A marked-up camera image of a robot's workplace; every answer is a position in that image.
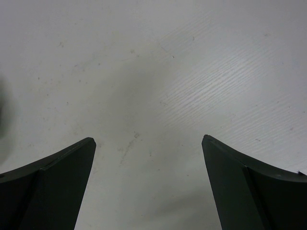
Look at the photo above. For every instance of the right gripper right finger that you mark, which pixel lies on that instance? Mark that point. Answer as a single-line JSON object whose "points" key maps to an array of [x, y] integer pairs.
{"points": [[252, 195]]}

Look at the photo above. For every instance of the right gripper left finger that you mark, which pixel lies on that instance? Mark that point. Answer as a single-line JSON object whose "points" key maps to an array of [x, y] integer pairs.
{"points": [[47, 194]]}

